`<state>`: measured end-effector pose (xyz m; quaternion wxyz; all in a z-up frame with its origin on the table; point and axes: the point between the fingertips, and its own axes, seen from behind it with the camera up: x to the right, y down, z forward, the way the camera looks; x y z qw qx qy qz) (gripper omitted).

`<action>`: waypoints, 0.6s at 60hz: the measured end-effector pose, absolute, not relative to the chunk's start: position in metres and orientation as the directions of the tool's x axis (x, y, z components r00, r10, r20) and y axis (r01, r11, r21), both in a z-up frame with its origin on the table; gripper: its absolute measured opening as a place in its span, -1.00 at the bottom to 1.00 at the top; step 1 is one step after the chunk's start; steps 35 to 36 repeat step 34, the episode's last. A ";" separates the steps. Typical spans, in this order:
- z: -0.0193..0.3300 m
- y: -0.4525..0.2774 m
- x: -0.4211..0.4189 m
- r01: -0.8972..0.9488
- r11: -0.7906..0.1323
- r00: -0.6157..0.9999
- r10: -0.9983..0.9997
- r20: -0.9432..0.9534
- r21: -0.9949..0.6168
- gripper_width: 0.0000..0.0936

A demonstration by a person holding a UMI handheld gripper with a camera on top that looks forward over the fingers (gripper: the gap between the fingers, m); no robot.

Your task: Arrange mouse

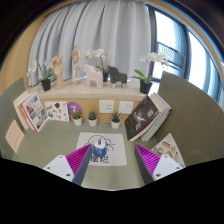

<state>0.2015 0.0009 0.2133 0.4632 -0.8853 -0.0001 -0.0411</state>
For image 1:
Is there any black cover book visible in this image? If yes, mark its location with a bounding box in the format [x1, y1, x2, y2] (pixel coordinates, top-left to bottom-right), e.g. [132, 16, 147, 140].
[124, 95, 160, 142]

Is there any pink horse figurine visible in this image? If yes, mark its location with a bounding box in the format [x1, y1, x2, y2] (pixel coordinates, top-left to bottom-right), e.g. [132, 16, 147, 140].
[82, 64, 105, 90]

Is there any white card with stickers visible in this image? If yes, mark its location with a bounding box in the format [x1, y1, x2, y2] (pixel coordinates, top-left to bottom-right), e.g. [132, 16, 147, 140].
[44, 101, 70, 123]

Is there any wooden artist mannequin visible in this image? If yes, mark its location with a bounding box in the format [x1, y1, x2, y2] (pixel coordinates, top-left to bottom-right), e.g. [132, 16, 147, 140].
[70, 43, 83, 84]

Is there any beige paper sheet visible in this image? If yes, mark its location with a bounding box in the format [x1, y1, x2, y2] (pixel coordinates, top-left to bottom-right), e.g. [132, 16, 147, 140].
[4, 119, 26, 154]

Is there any blue and white computer mouse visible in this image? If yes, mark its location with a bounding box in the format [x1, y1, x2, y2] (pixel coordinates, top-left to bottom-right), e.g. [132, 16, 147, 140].
[92, 139, 108, 159]

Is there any small succulent in white pot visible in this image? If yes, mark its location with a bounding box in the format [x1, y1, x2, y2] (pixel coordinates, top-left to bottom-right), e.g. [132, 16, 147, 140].
[71, 110, 83, 127]
[110, 111, 122, 130]
[87, 110, 98, 128]

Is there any white orchid in black pot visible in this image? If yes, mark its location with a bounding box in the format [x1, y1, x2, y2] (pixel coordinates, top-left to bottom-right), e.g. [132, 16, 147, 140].
[84, 48, 110, 83]
[26, 59, 54, 92]
[131, 51, 169, 95]

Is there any stack of leaning white books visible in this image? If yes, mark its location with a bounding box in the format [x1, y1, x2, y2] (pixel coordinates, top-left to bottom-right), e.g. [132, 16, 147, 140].
[12, 90, 33, 131]

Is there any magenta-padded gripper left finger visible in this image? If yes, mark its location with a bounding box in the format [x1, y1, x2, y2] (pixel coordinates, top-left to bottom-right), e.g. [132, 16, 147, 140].
[43, 143, 93, 186]

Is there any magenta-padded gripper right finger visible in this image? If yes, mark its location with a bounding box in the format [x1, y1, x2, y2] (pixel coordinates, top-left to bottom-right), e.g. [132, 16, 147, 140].
[133, 143, 184, 185]

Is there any grey curtain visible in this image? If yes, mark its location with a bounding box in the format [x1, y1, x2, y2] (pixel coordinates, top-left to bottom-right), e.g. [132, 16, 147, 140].
[26, 0, 158, 84]

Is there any wooden hand model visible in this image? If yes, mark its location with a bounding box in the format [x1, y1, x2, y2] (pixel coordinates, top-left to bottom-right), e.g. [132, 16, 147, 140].
[50, 55, 65, 90]

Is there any light wooden desk ledge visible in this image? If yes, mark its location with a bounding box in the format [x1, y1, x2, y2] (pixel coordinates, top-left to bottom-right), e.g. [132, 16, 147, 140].
[26, 79, 158, 123]

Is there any magazine with photo cover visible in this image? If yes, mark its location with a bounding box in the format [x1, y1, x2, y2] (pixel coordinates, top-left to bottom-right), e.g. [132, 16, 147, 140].
[20, 92, 49, 133]

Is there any window with dark frame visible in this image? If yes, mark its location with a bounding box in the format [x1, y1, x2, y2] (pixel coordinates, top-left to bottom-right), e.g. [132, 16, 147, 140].
[146, 4, 224, 108]

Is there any white mouse pad with drawing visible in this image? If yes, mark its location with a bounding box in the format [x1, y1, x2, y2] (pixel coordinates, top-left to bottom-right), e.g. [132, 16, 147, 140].
[75, 131, 128, 167]

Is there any food sticker sheet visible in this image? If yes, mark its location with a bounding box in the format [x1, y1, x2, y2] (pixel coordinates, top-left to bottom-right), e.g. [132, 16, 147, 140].
[150, 132, 186, 168]

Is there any round purple sticker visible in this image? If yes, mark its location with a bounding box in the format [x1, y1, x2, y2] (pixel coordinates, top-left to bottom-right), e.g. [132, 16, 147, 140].
[66, 101, 83, 117]

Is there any white wall socket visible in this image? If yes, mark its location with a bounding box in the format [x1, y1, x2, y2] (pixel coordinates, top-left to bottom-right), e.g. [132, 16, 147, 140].
[118, 100, 135, 115]
[98, 99, 115, 114]

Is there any dark grey horse figurine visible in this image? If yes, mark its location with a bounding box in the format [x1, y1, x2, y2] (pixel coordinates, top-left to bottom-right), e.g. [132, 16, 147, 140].
[106, 65, 129, 89]

